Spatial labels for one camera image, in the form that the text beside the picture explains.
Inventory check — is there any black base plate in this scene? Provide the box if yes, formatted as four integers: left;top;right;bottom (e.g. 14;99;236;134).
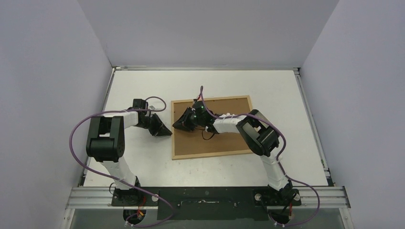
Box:
111;186;301;221

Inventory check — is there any wooden picture frame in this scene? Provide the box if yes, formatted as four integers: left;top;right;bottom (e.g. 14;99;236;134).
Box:
171;95;255;161

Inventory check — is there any purple cable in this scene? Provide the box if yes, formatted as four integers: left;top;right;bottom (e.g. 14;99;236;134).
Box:
69;96;175;229
198;85;321;228

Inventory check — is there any brown backing board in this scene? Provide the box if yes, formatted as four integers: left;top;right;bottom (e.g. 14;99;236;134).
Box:
174;98;251;156

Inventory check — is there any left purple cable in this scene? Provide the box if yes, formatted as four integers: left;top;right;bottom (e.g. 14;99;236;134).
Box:
69;96;175;229

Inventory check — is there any aluminium rail front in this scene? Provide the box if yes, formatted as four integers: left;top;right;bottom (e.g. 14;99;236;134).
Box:
66;187;113;209

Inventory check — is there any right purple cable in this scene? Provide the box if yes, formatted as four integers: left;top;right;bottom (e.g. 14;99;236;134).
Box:
198;85;321;228

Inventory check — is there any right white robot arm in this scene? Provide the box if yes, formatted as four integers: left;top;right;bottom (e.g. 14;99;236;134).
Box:
172;100;289;205

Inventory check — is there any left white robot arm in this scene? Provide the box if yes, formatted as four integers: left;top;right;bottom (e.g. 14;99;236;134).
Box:
86;99;172;206

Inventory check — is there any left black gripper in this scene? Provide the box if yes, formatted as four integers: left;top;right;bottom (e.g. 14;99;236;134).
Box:
136;113;172;137

